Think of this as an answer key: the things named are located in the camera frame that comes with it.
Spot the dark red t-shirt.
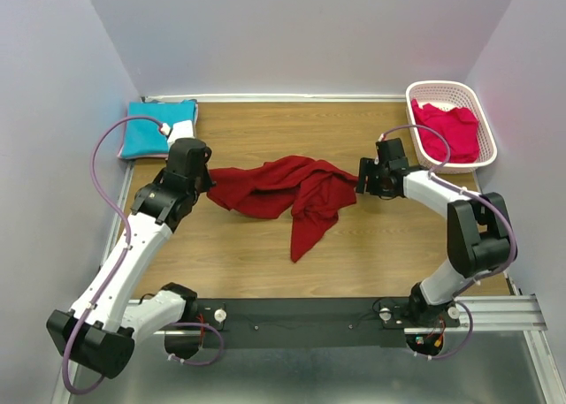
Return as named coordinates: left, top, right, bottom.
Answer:
left=207, top=156, right=358, bottom=263

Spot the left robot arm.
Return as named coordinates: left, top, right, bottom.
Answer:
left=46, top=138, right=213, bottom=379

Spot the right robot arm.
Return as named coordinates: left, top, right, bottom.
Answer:
left=356, top=138, right=518, bottom=326

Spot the folded cyan t-shirt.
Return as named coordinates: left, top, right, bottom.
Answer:
left=123, top=100, right=198, bottom=139

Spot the magenta t-shirt in basket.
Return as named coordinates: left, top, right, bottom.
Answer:
left=411, top=99, right=479, bottom=164

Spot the pink plastic laundry basket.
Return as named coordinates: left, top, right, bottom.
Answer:
left=405, top=80, right=498, bottom=174

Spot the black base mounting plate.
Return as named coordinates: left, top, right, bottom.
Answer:
left=145, top=296, right=461, bottom=351

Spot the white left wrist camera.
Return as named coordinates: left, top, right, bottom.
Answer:
left=159, top=119, right=195, bottom=148

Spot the aluminium table edge rail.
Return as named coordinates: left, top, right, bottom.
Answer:
left=141, top=93, right=405, bottom=103

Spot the front aluminium rail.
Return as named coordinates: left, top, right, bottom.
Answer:
left=123, top=293, right=549, bottom=333

